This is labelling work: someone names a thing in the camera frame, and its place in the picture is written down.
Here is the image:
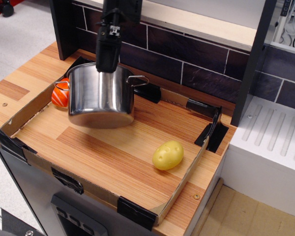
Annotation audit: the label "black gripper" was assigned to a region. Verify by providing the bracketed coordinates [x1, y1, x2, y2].
[96, 0, 142, 73]

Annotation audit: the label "metal pot with handles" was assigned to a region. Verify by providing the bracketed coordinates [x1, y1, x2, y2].
[66, 62, 149, 129]

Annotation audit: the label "cardboard fence with black tape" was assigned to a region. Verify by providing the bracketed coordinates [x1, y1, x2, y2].
[0, 56, 229, 231]

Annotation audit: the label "salmon sushi toy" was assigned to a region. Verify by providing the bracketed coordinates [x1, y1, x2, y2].
[51, 78, 69, 108]

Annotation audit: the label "light wooden shelf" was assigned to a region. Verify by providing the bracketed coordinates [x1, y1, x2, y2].
[81, 0, 258, 52]

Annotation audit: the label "black caster wheel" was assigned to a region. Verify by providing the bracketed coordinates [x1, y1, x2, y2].
[0, 0, 14, 17]

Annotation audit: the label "yellow toy potato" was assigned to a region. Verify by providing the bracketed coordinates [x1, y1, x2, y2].
[152, 141, 184, 170]

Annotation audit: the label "white drainboard sink unit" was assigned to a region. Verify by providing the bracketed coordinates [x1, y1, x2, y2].
[221, 97, 295, 216]

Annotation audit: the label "dark grey vertical post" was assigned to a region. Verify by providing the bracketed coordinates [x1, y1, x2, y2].
[231, 0, 279, 127]

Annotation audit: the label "cables in background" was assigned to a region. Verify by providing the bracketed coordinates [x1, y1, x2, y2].
[272, 0, 295, 49]

